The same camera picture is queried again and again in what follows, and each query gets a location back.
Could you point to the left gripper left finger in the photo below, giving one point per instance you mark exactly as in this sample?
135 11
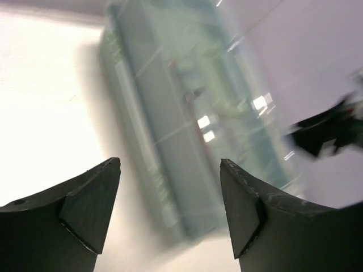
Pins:
62 228

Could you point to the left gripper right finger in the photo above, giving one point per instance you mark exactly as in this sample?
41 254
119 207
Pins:
272 230

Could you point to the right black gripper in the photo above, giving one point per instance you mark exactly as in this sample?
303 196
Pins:
337 127

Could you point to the green toolbox with clear lid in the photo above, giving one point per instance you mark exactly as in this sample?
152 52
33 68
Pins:
190 94

